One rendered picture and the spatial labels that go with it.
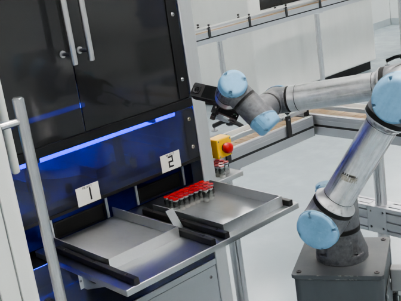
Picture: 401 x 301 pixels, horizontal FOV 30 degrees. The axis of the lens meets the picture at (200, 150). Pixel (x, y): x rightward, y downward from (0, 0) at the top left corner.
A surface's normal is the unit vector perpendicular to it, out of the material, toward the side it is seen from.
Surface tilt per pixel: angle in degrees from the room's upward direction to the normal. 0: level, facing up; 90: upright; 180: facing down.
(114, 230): 0
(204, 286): 90
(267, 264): 0
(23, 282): 90
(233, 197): 0
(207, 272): 90
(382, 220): 90
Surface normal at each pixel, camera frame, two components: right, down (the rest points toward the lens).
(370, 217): -0.73, 0.29
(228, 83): 0.07, -0.19
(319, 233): -0.49, 0.41
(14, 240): 0.64, 0.13
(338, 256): -0.37, 0.01
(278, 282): -0.14, -0.95
